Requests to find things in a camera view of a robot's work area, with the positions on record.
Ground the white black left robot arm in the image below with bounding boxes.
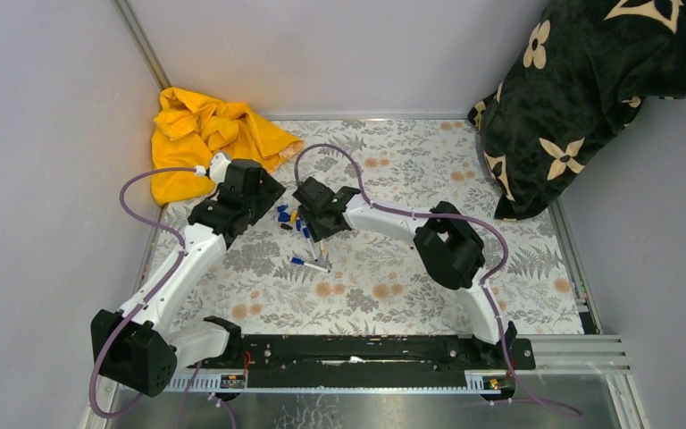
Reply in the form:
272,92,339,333
90,153,285,397

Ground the blue cap marker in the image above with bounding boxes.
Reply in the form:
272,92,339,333
301,226,319,261

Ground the black floral blanket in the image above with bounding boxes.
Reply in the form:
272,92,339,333
467,1,686,221

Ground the floral patterned table mat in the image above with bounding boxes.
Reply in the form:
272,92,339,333
171,120,583,335

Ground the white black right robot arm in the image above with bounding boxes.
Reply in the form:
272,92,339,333
293,178,516,368

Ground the aluminium frame rail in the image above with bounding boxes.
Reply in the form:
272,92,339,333
82,331,646,429

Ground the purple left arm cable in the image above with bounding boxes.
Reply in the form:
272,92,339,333
88,166,208,429

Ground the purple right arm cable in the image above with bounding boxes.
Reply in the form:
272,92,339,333
293,143,585,423

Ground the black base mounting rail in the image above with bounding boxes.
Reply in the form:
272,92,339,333
202,334,536,391

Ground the yellow crumpled cloth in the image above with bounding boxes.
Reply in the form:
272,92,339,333
151,87,303,172

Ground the blue cap marker lying crosswise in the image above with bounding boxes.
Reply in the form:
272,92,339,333
290,257,331,273

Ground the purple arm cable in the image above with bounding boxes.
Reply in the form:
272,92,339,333
293,143,585,423
88,166,208,429

